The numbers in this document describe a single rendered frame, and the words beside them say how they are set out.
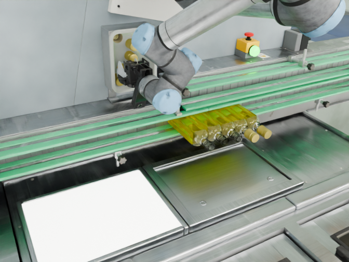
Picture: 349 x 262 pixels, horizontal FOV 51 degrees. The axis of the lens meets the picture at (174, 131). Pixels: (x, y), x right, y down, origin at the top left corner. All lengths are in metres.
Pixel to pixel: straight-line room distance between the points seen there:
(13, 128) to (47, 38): 0.31
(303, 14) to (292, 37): 0.88
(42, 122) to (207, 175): 0.59
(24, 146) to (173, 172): 0.50
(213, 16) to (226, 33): 0.70
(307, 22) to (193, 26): 0.26
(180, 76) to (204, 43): 0.51
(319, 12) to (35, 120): 0.92
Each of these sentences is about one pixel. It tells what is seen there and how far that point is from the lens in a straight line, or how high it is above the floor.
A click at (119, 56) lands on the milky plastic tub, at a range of 1.36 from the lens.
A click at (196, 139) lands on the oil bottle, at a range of 1.26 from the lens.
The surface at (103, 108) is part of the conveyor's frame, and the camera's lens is 1.35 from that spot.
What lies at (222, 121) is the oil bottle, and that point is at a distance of 1.34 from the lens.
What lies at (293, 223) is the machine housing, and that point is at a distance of 1.23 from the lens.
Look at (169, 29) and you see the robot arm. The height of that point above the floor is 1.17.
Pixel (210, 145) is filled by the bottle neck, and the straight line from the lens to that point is 1.23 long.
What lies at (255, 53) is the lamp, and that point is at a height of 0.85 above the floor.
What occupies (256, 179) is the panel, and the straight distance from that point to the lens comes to 1.33.
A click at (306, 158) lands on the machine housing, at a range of 1.58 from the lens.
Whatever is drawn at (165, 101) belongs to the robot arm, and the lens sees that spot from 1.03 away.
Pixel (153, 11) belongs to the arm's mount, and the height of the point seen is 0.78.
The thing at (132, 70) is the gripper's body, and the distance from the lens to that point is 1.20.
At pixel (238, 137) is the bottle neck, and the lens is 1.31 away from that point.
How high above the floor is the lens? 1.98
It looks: 49 degrees down
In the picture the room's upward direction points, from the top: 133 degrees clockwise
